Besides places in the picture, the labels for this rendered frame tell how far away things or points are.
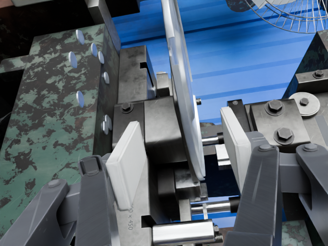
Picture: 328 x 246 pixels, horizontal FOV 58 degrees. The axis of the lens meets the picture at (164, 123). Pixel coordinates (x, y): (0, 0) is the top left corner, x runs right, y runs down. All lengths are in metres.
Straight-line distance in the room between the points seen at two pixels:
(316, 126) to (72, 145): 0.43
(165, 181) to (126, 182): 0.39
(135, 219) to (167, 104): 0.19
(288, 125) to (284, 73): 1.77
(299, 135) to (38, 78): 0.46
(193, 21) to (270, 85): 0.95
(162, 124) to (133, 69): 0.18
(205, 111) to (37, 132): 1.69
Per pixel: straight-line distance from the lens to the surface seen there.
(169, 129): 0.48
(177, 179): 0.58
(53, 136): 0.47
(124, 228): 0.46
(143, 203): 0.47
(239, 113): 0.61
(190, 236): 0.45
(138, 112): 0.51
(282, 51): 2.47
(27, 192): 0.44
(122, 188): 0.16
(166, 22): 0.29
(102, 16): 0.62
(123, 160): 0.16
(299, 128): 0.56
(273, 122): 0.56
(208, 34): 2.59
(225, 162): 0.62
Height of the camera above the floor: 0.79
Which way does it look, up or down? 7 degrees down
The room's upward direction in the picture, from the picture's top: 82 degrees clockwise
